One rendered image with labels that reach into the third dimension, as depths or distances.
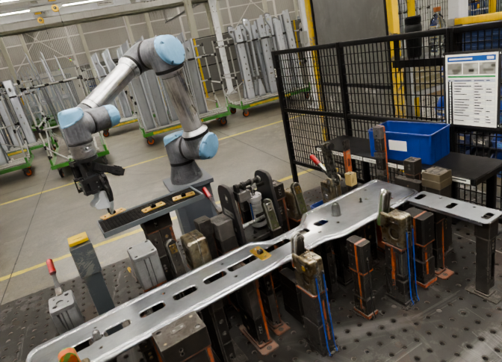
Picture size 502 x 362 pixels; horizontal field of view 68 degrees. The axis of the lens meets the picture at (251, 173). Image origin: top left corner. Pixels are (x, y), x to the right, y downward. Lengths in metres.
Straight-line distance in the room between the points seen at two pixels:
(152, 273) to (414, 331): 0.85
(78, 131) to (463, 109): 1.46
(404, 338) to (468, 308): 0.25
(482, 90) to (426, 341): 0.96
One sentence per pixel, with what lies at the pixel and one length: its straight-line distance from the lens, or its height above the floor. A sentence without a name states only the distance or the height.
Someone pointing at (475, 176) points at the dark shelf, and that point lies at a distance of 1.61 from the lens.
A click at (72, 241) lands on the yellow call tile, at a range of 1.38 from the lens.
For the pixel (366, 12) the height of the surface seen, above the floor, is 1.67.
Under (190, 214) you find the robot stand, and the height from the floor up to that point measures 0.96.
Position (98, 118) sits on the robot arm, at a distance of 1.31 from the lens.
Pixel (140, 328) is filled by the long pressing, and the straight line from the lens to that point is 1.13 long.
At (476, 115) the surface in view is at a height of 1.20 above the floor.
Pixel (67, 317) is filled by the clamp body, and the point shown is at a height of 1.02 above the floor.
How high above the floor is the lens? 1.67
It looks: 20 degrees down
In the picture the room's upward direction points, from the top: 12 degrees counter-clockwise
